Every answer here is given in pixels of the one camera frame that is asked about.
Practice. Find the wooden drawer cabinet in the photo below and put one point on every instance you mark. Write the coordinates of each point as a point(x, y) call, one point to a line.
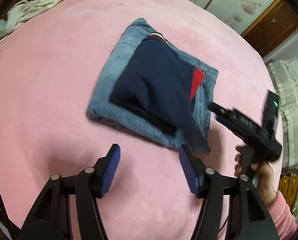
point(288, 186)

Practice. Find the pink plush bed blanket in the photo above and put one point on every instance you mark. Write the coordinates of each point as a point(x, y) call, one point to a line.
point(56, 116)

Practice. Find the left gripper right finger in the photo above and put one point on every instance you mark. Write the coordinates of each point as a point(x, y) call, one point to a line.
point(193, 168)

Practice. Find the folded blue jeans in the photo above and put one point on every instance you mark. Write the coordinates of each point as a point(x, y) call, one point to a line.
point(101, 109)

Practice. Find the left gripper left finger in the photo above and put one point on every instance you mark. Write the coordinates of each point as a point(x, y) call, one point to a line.
point(105, 169)

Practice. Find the beige lace covered furniture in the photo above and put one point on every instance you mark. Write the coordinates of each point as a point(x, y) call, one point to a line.
point(284, 75)

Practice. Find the dark wooden door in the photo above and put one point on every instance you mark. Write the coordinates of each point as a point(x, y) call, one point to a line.
point(271, 28)

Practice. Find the person right hand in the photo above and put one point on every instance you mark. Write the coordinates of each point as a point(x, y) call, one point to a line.
point(265, 185)

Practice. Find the pink sleeved right forearm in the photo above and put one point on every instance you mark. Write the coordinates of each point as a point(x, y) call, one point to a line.
point(282, 217)

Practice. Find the crumpled grey white cloth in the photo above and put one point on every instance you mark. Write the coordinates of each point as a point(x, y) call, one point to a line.
point(22, 12)

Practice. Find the navy red varsity jacket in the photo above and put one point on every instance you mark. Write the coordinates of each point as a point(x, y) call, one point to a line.
point(159, 86)

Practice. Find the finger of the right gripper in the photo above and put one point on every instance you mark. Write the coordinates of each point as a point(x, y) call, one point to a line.
point(221, 112)
point(229, 126)

